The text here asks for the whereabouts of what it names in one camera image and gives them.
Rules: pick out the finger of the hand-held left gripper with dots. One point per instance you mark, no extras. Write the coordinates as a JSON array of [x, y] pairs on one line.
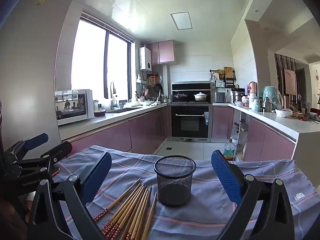
[[61, 151], [36, 141]]

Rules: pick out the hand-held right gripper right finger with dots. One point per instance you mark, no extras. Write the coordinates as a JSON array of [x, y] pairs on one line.
[[226, 175]]

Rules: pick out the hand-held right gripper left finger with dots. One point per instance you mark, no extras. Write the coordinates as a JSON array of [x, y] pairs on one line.
[[97, 177]]

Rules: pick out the bunch of bamboo chopsticks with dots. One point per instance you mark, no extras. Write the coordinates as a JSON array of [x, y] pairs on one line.
[[137, 205]]

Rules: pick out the black mesh pen holder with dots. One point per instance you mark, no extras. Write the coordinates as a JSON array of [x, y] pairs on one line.
[[175, 187]]

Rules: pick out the cooking oil bottle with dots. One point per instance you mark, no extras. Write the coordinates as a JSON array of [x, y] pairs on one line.
[[228, 151]]

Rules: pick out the pink kitchen base cabinet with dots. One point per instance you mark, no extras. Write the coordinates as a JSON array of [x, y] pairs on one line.
[[112, 135], [257, 140]]

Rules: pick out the white microwave oven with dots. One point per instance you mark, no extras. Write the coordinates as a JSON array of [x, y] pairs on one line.
[[72, 107]]

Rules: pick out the plaid grey tablecloth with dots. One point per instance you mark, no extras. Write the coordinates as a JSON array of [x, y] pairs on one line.
[[200, 217]]

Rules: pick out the dark red bowl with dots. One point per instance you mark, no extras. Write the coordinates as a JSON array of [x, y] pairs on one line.
[[100, 113]]

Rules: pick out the black built-in oven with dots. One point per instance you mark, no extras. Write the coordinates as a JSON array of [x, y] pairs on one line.
[[190, 122]]

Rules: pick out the grey refrigerator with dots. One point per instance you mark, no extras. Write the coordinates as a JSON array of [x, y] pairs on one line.
[[30, 67]]

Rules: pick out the metal faucet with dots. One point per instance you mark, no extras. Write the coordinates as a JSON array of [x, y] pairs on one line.
[[113, 97]]

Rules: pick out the steel pressure cooker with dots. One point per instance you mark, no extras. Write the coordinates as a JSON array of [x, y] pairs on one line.
[[238, 96]]

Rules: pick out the stainless steel thermos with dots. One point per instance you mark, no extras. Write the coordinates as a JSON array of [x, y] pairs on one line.
[[267, 105]]

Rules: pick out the white casserole pot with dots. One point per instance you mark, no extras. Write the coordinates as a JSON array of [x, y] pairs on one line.
[[200, 97]]

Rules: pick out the white plastic-wrapped bowl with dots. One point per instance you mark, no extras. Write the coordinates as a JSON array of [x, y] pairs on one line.
[[283, 113]]

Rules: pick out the pink kettle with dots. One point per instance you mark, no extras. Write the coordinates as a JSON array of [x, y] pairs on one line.
[[252, 90]]

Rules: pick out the black lidded wok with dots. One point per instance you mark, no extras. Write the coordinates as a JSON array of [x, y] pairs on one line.
[[180, 97]]

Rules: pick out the mint green appliance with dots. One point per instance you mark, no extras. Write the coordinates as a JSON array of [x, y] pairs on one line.
[[273, 95]]

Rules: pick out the kitchen window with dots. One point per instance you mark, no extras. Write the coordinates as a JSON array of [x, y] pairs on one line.
[[90, 55]]

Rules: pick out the wooden cutting board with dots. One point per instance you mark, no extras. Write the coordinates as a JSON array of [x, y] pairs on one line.
[[229, 72]]

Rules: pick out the hanging frying pan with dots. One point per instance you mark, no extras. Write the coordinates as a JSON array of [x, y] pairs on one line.
[[158, 88]]

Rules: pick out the white water heater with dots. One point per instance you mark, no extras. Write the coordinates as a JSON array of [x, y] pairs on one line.
[[145, 58]]

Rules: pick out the ceiling light panel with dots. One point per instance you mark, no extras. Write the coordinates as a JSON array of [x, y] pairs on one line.
[[181, 21]]

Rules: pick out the black wall rack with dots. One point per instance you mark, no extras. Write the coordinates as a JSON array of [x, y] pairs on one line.
[[222, 82]]

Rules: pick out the framed wall painting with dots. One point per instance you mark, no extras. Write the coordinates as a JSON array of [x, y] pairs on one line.
[[290, 82]]

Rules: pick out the wall clock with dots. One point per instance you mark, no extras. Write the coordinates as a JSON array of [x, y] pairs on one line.
[[318, 76]]

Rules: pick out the pink wall cabinet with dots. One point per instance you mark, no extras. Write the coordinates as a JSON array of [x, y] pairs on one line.
[[161, 52]]

